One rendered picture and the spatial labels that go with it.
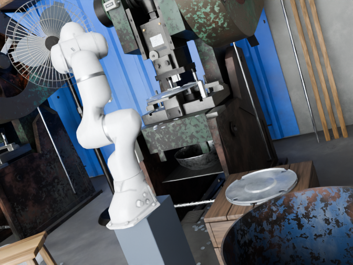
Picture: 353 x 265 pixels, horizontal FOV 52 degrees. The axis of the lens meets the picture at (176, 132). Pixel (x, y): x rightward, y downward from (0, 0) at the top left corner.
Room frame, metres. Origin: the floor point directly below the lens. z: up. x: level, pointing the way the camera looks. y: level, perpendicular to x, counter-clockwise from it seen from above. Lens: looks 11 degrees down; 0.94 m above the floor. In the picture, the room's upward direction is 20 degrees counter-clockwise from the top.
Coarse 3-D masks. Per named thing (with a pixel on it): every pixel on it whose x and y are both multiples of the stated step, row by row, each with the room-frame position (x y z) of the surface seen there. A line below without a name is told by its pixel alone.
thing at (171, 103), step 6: (168, 96) 1.80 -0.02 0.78; (174, 96) 1.89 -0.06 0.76; (180, 96) 1.92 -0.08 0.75; (150, 102) 1.83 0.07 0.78; (156, 102) 1.81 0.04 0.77; (162, 102) 1.93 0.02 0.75; (168, 102) 1.91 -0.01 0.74; (174, 102) 1.89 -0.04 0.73; (180, 102) 1.90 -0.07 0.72; (168, 108) 1.92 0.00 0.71; (174, 108) 1.90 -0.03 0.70; (180, 108) 1.89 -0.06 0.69; (168, 114) 1.91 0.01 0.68; (174, 114) 1.90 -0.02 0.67; (180, 114) 1.89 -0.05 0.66
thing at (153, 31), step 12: (144, 24) 2.01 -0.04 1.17; (156, 24) 1.98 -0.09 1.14; (144, 36) 2.02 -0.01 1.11; (156, 36) 1.99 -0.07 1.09; (156, 48) 2.00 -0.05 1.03; (168, 48) 1.97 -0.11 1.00; (180, 48) 2.03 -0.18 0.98; (156, 60) 1.98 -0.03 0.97; (168, 60) 1.94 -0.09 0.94; (180, 60) 1.99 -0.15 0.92; (156, 72) 2.02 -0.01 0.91
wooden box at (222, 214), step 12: (264, 168) 1.54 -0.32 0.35; (288, 168) 1.45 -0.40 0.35; (300, 168) 1.40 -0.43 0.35; (312, 168) 1.39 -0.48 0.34; (228, 180) 1.55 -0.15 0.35; (300, 180) 1.29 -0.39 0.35; (312, 180) 1.31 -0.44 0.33; (288, 192) 1.23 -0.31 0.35; (216, 204) 1.35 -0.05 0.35; (228, 204) 1.31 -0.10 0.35; (216, 216) 1.25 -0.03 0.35; (228, 216) 1.22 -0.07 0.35; (240, 216) 1.20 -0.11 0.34; (216, 228) 1.25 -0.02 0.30; (228, 228) 1.23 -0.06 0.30; (216, 240) 1.26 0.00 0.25; (216, 252) 1.27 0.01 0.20
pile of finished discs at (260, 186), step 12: (276, 168) 1.45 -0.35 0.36; (240, 180) 1.49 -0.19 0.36; (252, 180) 1.43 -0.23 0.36; (264, 180) 1.37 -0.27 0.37; (276, 180) 1.34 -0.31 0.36; (288, 180) 1.31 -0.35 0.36; (228, 192) 1.40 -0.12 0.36; (240, 192) 1.35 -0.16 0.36; (252, 192) 1.31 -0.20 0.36; (264, 192) 1.28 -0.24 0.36; (276, 192) 1.24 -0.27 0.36; (240, 204) 1.26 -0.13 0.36; (252, 204) 1.24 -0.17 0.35
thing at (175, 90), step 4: (188, 84) 2.05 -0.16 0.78; (192, 84) 1.97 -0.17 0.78; (172, 88) 2.10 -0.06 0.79; (176, 88) 1.99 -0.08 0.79; (180, 88) 1.92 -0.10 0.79; (184, 88) 1.82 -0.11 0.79; (164, 92) 2.09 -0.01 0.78; (168, 92) 1.94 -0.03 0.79; (172, 92) 1.89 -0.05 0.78; (176, 92) 1.81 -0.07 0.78; (152, 96) 2.05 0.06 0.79; (156, 96) 2.03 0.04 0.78; (160, 96) 1.93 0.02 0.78; (164, 96) 1.81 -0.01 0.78; (148, 100) 1.89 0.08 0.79; (152, 100) 1.86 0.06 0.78
